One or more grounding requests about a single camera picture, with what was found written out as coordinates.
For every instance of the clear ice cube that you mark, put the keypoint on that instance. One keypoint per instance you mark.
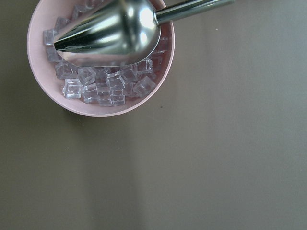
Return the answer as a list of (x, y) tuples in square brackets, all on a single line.
[(86, 76), (118, 100), (144, 87), (89, 94), (115, 81), (72, 89)]

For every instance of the metal ice scoop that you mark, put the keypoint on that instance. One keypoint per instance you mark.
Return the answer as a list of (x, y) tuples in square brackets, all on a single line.
[(122, 32)]

